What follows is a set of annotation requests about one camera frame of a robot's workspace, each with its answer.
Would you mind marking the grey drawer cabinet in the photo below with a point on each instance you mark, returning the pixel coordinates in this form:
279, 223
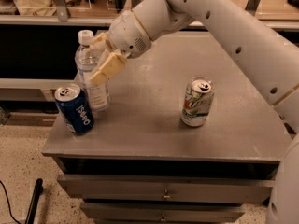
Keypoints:
142, 133

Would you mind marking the blue pepsi can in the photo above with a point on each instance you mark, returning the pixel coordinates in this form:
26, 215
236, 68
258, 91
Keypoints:
74, 108

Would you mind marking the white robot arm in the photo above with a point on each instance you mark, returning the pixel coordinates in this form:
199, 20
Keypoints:
269, 61

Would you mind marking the grey drawer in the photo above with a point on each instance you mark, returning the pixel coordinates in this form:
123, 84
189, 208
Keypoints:
166, 188
161, 213

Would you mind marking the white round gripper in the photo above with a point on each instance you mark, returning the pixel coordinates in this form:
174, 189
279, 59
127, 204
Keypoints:
127, 34

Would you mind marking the lower grey drawer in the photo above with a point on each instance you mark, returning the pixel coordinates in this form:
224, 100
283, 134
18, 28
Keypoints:
161, 213

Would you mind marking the upper grey drawer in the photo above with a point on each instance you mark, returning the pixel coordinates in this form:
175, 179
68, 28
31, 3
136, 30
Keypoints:
166, 188

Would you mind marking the metal window frame rail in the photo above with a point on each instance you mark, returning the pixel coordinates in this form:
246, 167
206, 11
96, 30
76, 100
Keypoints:
277, 13

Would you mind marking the white green 7up can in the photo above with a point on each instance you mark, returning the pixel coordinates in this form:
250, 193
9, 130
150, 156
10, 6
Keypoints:
198, 100

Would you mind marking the clear blue-label plastic bottle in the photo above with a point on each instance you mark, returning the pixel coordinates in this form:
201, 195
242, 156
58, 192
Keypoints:
86, 59

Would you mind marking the black pole on floor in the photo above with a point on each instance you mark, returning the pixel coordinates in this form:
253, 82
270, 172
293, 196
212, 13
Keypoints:
38, 189

